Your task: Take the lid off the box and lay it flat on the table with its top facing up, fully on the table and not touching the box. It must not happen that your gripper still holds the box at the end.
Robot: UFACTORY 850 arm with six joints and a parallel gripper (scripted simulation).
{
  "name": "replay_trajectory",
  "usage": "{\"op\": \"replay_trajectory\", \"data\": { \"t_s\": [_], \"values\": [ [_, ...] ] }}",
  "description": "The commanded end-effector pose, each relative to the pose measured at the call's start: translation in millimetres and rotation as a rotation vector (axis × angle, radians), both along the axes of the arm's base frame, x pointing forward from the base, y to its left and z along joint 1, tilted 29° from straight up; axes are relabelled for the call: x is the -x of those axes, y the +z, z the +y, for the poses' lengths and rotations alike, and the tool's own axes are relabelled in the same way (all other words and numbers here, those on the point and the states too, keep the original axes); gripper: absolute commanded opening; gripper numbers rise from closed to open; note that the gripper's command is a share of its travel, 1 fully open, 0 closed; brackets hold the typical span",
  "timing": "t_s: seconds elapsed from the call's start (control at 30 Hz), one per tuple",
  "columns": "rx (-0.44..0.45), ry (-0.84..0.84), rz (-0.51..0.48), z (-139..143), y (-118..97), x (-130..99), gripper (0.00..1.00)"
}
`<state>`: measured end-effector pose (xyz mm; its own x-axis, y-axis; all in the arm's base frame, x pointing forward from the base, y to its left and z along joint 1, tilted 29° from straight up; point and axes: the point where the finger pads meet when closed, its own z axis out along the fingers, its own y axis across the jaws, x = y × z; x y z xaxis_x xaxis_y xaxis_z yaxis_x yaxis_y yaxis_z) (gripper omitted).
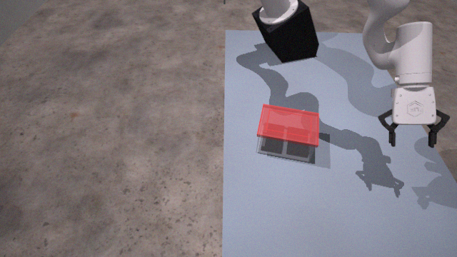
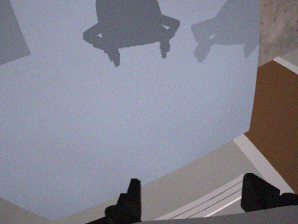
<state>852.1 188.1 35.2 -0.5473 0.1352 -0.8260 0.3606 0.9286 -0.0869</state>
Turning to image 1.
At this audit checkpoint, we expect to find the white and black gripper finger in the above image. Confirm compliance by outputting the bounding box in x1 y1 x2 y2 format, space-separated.
378 109 398 147
427 109 450 148

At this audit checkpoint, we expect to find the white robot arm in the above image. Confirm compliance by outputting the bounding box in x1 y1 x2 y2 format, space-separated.
259 0 433 86

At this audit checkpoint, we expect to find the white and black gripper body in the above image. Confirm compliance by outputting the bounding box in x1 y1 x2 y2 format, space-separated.
391 85 436 125

